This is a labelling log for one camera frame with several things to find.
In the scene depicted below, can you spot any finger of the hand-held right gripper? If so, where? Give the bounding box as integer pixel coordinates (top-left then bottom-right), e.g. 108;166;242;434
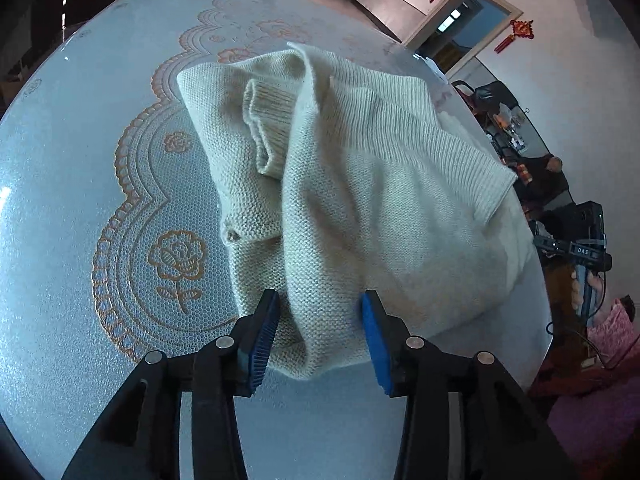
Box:
531;220;568;261

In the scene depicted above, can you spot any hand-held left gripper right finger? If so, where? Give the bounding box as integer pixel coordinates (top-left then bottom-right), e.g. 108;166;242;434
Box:
361;289;576;480

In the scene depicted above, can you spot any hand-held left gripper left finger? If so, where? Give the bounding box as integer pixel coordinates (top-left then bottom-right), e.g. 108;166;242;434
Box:
62;288;281;480

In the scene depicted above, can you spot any cream knit sweater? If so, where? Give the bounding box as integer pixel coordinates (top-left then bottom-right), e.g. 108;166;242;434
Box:
176;42;536;382

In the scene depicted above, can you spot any person's right hand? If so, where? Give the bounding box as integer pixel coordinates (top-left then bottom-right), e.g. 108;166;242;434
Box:
571;269;607;318

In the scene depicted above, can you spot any pink printed cloth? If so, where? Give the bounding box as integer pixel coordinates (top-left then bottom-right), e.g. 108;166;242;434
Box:
585;297;637;362

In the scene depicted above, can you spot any cluttered desk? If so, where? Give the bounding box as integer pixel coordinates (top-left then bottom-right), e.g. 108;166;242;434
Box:
480;105;571;203

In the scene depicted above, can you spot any black office chair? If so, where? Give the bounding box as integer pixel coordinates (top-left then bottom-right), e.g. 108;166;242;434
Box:
450;80;517;116

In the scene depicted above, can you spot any white paper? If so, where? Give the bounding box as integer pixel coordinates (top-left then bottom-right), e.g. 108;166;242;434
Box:
422;55;449;84

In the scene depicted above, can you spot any large red Chinese knot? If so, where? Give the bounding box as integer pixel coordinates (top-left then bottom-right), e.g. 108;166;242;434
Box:
494;19;535;55

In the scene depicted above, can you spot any open doorway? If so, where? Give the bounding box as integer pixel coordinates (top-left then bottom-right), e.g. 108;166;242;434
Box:
402;0;523;76

